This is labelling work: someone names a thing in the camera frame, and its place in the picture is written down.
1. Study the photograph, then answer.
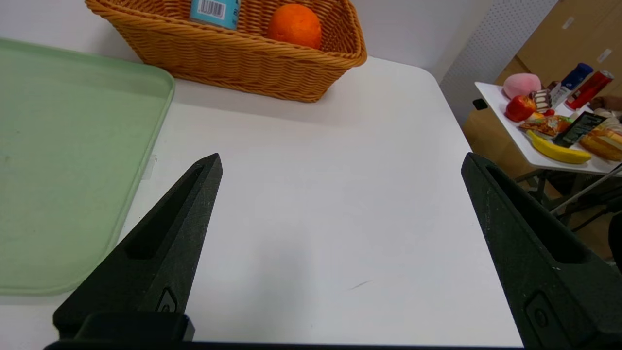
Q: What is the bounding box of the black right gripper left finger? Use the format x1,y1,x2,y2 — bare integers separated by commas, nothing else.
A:
51,153,223,341

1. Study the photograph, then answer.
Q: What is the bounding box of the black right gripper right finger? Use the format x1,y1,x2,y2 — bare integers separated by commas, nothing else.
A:
461,152,622,348

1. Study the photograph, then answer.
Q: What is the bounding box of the clear water bottle blue label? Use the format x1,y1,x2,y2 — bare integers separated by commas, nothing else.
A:
189,0,242,31

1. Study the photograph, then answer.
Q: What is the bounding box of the orange fruit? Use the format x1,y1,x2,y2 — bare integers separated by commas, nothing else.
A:
267,3,322,50

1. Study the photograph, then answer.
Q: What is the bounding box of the orange wicker basket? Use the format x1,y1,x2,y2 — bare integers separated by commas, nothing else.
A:
85,0,368,103

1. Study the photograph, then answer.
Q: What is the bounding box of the yellow banana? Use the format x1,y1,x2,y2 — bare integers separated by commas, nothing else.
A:
526,130,592,164

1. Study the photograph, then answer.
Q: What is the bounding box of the light green plastic tray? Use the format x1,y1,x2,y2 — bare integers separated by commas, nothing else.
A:
0,38,175,296

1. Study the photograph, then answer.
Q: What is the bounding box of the golden bread roll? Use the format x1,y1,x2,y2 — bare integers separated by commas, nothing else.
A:
580,127,622,162

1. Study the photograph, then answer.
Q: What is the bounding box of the orange snack packet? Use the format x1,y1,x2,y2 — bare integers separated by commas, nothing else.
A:
518,115,573,138

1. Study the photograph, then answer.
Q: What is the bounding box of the black snack packet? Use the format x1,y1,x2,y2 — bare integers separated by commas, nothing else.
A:
553,112,607,148

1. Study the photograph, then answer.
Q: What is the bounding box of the red apple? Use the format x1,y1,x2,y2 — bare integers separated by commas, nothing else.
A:
505,95,537,123

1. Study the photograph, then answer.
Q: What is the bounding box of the brown white chocolate cake toy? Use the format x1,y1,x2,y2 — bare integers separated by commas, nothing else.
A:
530,89,553,113

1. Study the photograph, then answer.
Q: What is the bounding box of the white side table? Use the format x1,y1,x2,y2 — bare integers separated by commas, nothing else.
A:
475,82,622,229

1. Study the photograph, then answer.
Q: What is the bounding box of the red drink can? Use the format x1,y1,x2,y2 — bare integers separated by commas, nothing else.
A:
566,70,614,110

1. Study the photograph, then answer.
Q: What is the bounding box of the pink peach toy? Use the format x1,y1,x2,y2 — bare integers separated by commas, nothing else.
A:
503,73,542,100

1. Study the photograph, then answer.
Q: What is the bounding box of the blue and white can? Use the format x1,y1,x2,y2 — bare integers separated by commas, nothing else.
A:
552,63,594,107

